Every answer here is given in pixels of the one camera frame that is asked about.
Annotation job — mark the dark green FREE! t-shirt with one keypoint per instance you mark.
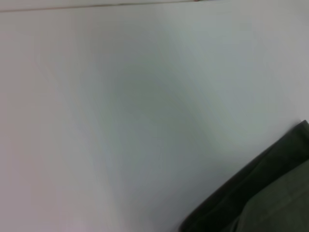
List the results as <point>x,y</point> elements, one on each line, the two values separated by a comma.
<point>265,193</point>

